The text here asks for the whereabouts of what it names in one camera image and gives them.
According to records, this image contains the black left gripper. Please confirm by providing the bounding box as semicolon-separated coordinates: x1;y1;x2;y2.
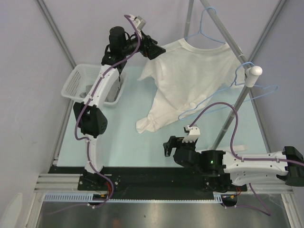
122;29;166;60

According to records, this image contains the white t shirt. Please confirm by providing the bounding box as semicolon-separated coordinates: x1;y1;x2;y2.
136;38;240;133

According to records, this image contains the grey t shirt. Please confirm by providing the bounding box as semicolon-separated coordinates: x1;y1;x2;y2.
79;78;122;103

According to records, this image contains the blue wire hanger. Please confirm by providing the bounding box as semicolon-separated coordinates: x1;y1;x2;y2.
184;7;226;44
178;62;279;120

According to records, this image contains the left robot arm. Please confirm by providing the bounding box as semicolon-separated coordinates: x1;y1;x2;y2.
73;25;166;190

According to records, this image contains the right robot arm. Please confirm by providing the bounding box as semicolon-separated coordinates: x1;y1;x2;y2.
163;136;304;190

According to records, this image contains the white plastic basket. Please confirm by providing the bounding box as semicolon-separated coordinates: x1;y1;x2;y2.
61;64;127;108

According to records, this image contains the grey clothes rack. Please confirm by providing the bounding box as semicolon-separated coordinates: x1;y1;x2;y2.
182;0;263;148

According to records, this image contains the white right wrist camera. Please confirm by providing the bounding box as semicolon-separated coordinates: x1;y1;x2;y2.
182;125;200;143

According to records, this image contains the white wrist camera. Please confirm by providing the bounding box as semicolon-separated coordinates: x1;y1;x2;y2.
133;16;146;30
182;125;200;143

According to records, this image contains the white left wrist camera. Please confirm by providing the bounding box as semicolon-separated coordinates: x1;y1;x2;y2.
133;16;146;30

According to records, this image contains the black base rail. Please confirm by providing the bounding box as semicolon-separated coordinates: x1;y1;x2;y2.
49;166;247;201

